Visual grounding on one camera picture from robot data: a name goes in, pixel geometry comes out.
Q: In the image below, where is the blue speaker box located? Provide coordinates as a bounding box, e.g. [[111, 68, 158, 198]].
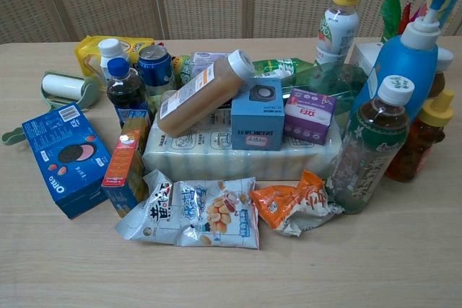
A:
[[231, 76, 286, 151]]

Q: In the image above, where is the purple and white small box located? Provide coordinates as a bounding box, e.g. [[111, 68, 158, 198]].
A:
[[283, 88, 338, 146]]

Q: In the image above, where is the orange and blue snack box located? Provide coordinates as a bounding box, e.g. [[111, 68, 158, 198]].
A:
[[101, 115, 152, 219]]

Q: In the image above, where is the white cardboard box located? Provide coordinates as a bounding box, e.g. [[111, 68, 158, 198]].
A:
[[348, 42, 384, 82]]

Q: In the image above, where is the blue Oreo cookie box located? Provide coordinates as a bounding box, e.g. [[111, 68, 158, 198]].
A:
[[21, 102, 112, 220]]

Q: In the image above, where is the white tissue multipack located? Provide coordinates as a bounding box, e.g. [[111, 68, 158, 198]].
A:
[[142, 105, 343, 182]]

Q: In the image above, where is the beige milk tea bottle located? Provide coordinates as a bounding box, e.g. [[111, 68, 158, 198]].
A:
[[157, 49, 255, 138]]

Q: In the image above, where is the pale purple wipes pack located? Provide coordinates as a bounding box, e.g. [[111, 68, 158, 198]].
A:
[[188, 51, 230, 79]]

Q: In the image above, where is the white peanut snack bag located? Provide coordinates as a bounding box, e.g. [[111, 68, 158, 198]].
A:
[[115, 170, 261, 250]]

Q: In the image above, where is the green candy pack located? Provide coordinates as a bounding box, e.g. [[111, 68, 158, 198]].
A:
[[171, 54, 193, 89]]

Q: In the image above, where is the orange snack bag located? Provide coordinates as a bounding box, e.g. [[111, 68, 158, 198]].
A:
[[249, 170, 344, 239]]

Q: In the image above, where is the blue Pepsi can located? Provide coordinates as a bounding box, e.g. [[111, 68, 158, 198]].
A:
[[138, 45, 176, 97]]

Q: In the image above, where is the green plastic soda bottle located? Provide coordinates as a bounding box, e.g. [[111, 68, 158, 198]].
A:
[[251, 56, 370, 111]]

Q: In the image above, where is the blue cap cola bottle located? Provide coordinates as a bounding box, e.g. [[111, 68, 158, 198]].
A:
[[106, 57, 152, 129]]

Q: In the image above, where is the green label tea bottle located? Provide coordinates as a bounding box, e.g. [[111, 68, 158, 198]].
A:
[[331, 75, 414, 215]]

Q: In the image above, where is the white cap clear bottle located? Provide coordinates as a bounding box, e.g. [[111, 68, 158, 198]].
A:
[[97, 38, 131, 82]]

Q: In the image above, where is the yellow cap white drink bottle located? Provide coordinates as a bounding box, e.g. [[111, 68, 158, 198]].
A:
[[315, 0, 361, 66]]

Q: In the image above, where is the yellow snack bag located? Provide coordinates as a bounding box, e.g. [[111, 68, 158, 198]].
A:
[[74, 35, 155, 87]]

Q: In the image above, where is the green lint roller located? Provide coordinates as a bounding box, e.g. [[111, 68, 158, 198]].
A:
[[1, 71, 100, 146]]

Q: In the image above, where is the amber honey bottle yellow cap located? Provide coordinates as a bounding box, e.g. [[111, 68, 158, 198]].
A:
[[385, 89, 456, 183]]

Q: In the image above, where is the blue pump dispenser bottle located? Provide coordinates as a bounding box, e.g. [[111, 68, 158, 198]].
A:
[[352, 0, 460, 125]]

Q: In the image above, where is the colourful feather shuttlecock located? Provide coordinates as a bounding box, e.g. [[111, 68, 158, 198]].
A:
[[380, 0, 429, 44]]

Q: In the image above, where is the brown bottle white cap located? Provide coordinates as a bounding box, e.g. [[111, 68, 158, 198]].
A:
[[427, 48, 455, 99]]

